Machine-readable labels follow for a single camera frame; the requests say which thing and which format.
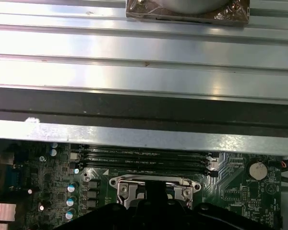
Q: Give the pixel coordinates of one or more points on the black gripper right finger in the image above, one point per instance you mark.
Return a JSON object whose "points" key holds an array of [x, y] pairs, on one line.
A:
{"points": [[206, 218]]}

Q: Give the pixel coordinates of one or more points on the black square power chip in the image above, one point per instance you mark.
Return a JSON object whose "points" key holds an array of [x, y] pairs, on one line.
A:
{"points": [[94, 184], [93, 203], [94, 192]]}

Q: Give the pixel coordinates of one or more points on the small silver rear port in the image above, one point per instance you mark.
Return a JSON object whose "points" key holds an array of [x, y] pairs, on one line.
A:
{"points": [[6, 159]]}

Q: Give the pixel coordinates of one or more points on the black PC case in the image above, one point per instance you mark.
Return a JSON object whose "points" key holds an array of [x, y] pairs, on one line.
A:
{"points": [[134, 107]]}

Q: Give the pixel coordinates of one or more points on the silver top capacitor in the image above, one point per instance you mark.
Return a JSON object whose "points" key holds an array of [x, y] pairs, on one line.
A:
{"points": [[54, 152], [30, 191], [76, 170], [41, 207], [42, 158], [54, 145], [72, 187], [71, 202], [70, 214]]}

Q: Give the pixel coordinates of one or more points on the small white connector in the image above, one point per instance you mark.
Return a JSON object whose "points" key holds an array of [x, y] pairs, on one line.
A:
{"points": [[74, 155], [214, 164]]}

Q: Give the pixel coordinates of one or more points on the large silver rear port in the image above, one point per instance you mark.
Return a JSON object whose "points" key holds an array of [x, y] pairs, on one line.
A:
{"points": [[2, 213]]}

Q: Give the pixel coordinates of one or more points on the green motherboard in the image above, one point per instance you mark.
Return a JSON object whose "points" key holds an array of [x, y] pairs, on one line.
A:
{"points": [[230, 191]]}

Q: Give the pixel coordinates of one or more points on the blue rear port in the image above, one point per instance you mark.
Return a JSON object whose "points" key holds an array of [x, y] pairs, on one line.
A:
{"points": [[15, 178]]}

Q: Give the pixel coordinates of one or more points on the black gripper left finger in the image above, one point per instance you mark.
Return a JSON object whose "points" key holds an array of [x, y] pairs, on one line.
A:
{"points": [[105, 218]]}

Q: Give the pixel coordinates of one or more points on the round coin battery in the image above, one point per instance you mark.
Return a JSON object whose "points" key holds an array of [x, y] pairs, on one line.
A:
{"points": [[256, 171]]}

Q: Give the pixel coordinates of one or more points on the CPU socket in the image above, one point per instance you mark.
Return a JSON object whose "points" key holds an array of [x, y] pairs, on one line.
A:
{"points": [[114, 182]]}

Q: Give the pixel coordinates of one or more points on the thin metal locking lever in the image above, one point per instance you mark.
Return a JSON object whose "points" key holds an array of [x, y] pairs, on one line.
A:
{"points": [[132, 181]]}

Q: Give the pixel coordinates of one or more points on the metal socket cover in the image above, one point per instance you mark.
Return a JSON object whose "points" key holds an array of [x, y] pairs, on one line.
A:
{"points": [[134, 191]]}

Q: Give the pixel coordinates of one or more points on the black RAM slot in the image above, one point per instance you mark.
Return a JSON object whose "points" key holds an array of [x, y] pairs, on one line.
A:
{"points": [[110, 164], [134, 169], [134, 157], [134, 149]]}

